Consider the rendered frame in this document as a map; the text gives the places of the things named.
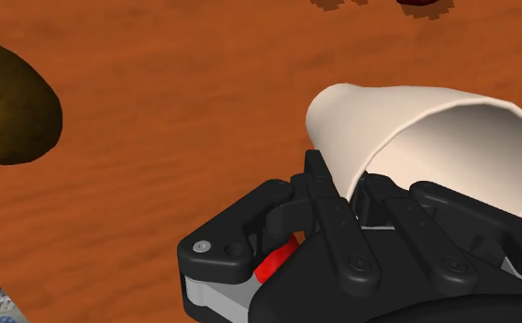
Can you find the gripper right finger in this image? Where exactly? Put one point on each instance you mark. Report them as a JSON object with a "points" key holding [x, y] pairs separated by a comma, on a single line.
{"points": [[457, 214]]}

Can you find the cream paper cup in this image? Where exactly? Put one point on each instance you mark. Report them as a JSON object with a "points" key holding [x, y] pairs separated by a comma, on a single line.
{"points": [[354, 125]]}

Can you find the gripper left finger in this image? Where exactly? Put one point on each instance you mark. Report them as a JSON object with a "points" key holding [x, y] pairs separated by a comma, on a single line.
{"points": [[224, 232]]}

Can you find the dark red round object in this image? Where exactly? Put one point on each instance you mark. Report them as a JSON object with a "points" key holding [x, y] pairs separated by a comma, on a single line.
{"points": [[419, 2]]}

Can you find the brown potato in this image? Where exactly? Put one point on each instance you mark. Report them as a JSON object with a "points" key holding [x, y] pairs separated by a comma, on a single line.
{"points": [[10, 107]]}

